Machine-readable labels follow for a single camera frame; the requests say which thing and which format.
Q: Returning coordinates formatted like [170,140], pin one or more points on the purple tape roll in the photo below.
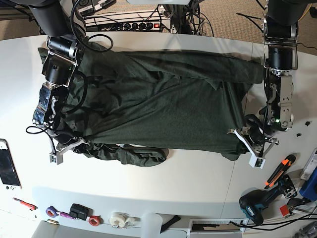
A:
[51,212]

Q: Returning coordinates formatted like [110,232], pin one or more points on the red tape roll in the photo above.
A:
[94,221]

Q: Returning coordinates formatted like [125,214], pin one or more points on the white power strip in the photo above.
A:
[136,21]

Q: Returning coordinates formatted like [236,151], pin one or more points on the white translucent cup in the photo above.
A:
[151,225]

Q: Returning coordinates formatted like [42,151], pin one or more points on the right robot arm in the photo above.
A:
[66,42]

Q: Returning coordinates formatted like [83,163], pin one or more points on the teal black cordless drill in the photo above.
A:
[253,203]

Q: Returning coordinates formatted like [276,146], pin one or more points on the blue box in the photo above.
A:
[309,188]

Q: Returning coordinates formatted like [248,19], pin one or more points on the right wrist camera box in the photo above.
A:
[56,158]

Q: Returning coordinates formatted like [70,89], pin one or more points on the black tablet with white frame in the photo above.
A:
[8,173]

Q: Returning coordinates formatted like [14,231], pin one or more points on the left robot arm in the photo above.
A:
[280,38]

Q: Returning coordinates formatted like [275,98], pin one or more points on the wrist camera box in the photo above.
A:
[256,162]
[56,158]

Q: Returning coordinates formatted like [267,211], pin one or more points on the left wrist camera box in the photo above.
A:
[256,162]

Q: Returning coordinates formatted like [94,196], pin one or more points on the black action camera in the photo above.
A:
[78,211]

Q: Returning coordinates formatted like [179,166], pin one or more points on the orange black utility knife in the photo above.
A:
[280,170]

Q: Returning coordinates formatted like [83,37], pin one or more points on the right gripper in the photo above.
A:
[60,139]

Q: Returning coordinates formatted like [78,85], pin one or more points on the clear tape dispenser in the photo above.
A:
[122,220]

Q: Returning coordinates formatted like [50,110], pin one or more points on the dark green t-shirt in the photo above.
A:
[140,103]

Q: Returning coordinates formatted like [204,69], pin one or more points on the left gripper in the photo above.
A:
[255,140]

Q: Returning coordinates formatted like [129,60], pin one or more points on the red handled screwdriver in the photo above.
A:
[28,205]

